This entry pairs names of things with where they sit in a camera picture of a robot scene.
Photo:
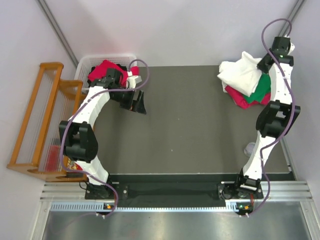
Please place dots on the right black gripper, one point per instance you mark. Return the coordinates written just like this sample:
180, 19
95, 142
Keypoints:
260, 66

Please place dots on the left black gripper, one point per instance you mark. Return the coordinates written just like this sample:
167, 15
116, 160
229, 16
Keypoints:
135, 103

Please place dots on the white t-shirt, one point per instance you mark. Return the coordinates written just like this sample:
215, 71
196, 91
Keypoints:
242, 75
224, 85

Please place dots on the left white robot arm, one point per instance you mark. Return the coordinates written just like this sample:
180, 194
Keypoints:
77, 137

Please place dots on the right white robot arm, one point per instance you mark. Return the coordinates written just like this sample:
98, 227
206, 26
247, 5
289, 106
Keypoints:
276, 118

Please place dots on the folded green t-shirt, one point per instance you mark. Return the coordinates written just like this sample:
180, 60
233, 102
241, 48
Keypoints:
263, 87

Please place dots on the pink t-shirt in basket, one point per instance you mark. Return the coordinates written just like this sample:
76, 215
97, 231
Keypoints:
122, 82

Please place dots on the folded pink t-shirt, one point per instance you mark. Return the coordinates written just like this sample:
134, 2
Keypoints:
240, 101

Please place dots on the folded white t-shirt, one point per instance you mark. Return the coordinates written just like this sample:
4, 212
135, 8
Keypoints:
224, 85

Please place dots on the colourful book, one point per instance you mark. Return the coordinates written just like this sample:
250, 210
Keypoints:
73, 165

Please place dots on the clear plastic cup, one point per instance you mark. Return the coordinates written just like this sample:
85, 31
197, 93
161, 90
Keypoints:
248, 150

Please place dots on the wooden rack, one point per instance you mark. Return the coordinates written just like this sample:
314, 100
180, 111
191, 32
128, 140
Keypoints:
36, 151

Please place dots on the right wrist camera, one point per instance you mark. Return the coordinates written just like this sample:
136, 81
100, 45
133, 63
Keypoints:
291, 48

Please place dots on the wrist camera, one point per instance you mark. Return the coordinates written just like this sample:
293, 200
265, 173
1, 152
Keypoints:
132, 80
291, 48

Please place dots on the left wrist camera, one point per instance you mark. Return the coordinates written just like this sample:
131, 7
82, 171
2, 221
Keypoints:
132, 80

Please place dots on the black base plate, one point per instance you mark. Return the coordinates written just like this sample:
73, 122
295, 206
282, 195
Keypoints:
178, 190

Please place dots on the white slotted cable duct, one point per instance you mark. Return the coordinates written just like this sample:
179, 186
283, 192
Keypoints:
107, 207

